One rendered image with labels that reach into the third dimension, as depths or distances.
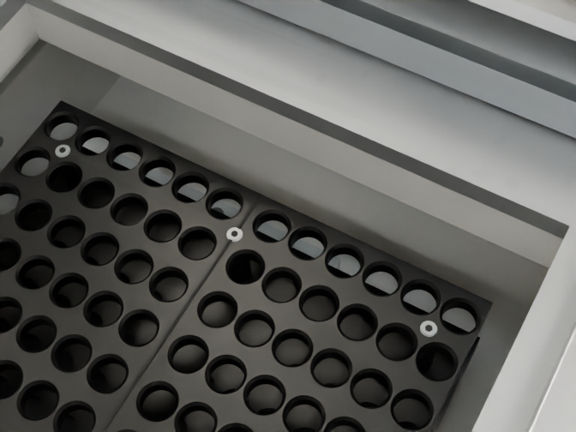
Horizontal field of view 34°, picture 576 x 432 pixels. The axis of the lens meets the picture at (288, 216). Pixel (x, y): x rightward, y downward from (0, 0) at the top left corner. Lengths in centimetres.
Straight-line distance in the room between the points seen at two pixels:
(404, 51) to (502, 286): 13
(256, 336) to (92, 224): 7
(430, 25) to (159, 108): 19
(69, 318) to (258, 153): 14
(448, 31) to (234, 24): 8
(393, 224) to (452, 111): 11
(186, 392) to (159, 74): 11
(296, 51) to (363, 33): 2
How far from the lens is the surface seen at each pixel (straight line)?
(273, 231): 39
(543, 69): 28
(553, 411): 25
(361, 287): 32
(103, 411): 31
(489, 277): 40
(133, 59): 34
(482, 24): 28
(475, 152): 30
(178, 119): 44
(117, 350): 32
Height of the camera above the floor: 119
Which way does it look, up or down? 60 degrees down
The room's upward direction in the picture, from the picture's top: 3 degrees counter-clockwise
